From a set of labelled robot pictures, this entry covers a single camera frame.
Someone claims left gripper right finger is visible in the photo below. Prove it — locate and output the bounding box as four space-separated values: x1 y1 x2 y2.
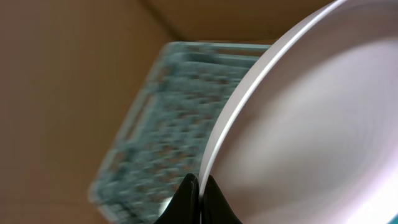
201 175 242 224

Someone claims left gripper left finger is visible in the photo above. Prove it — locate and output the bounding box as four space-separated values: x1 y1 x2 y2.
154 174 199 224

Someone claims large white plate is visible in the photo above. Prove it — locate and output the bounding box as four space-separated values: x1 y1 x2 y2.
198 0 397 223

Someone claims grey dishwasher rack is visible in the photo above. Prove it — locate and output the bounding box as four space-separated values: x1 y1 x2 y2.
89 42 267 223

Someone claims teal serving tray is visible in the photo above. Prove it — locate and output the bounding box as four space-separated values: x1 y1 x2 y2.
388 215 398 224

